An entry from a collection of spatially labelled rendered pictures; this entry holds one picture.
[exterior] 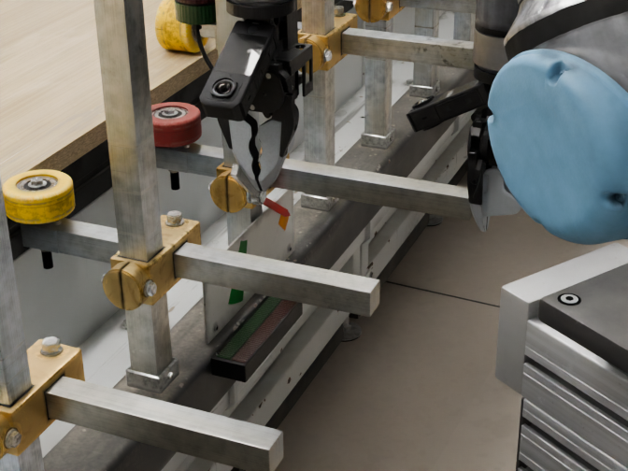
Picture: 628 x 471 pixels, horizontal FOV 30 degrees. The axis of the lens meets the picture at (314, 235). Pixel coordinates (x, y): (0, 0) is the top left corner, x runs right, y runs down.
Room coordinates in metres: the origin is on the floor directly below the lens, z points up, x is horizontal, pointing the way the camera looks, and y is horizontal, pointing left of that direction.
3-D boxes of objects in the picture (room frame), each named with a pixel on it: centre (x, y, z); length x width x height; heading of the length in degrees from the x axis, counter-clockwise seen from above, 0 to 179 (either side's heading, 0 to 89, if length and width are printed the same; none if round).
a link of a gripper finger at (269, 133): (1.17, 0.03, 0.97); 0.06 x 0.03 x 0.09; 157
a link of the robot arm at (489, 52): (1.27, -0.22, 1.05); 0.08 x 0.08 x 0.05
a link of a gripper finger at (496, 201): (1.25, -0.22, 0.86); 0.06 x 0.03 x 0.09; 67
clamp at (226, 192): (1.38, 0.08, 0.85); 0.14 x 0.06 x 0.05; 157
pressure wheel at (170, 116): (1.44, 0.19, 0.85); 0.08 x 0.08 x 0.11
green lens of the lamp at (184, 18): (1.38, 0.13, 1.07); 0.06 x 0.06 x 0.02
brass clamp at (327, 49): (1.61, -0.02, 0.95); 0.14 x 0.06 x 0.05; 157
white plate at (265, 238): (1.32, 0.08, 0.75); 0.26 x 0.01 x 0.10; 157
